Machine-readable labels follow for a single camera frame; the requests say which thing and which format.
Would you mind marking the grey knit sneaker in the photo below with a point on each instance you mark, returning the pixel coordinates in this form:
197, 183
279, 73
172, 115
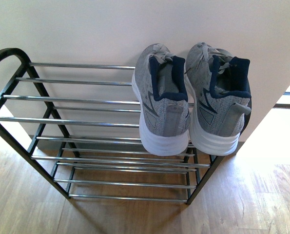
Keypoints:
158, 84
219, 85

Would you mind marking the black metal shoe rack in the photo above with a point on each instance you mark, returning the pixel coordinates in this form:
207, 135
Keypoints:
77, 125

